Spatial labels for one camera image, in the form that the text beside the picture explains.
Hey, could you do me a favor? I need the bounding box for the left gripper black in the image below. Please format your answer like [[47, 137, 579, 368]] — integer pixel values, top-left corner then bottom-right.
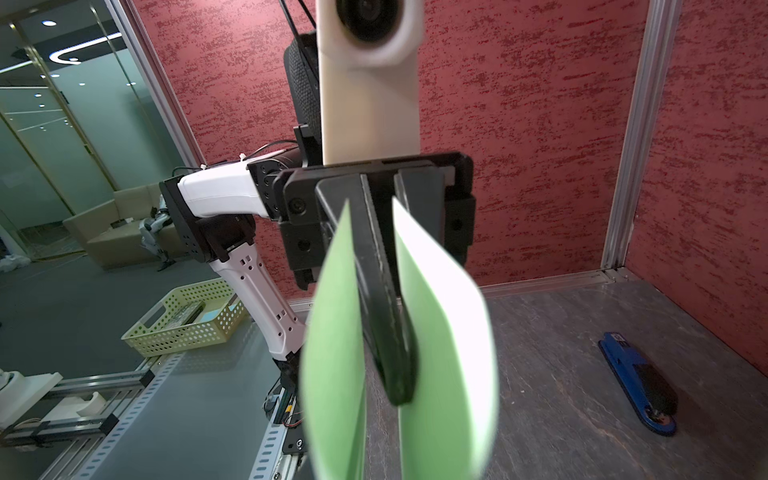
[[271, 152, 476, 405]]

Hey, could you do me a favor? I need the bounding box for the light green square paper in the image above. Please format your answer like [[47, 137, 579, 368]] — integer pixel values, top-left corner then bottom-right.
[[299, 202, 499, 479]]

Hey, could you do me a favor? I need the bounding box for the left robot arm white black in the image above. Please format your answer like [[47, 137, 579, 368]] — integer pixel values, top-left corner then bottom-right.
[[160, 33, 476, 405]]

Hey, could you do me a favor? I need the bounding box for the yellow-green plastic basket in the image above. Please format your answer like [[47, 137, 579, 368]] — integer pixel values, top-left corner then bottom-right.
[[121, 279, 247, 358]]

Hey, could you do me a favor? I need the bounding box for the blue black stapler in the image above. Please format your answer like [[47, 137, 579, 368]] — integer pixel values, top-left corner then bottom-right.
[[597, 332, 679, 437]]

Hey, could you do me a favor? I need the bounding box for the beige sofa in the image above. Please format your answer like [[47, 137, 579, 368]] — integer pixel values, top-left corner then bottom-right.
[[63, 183, 161, 270]]

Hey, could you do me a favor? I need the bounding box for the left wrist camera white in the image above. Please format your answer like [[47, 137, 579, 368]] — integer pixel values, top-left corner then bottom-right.
[[316, 1, 425, 165]]

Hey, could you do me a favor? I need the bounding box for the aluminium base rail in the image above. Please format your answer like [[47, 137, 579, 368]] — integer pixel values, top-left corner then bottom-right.
[[1, 340, 310, 479]]

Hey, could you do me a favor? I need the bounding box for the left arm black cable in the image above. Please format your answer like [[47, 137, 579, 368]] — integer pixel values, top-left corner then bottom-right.
[[245, 0, 319, 175]]

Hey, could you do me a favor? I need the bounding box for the left aluminium corner post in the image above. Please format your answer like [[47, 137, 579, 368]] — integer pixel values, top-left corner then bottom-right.
[[600, 0, 682, 270]]

